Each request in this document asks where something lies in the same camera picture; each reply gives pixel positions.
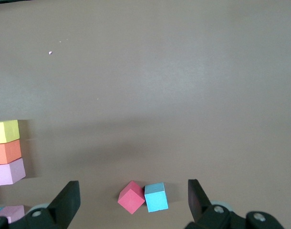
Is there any pink foam block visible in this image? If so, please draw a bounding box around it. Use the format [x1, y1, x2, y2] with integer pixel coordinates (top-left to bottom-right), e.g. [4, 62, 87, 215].
[0, 205, 25, 224]
[0, 157, 26, 187]

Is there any orange foam block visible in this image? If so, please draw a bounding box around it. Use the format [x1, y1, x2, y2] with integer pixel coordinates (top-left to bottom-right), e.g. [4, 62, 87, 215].
[0, 139, 22, 166]

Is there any yellow foam block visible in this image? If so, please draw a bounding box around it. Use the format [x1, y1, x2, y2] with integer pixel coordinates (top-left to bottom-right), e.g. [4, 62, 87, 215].
[0, 119, 21, 145]

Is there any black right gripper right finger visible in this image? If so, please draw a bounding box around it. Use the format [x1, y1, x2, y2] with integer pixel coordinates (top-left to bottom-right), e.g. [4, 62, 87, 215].
[185, 179, 286, 229]

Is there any crimson foam block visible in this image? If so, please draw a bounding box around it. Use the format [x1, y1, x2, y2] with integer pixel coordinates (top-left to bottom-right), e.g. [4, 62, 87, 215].
[117, 180, 146, 215]

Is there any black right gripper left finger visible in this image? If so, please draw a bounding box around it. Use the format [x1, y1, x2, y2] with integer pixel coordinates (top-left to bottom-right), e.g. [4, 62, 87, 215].
[0, 180, 81, 229]

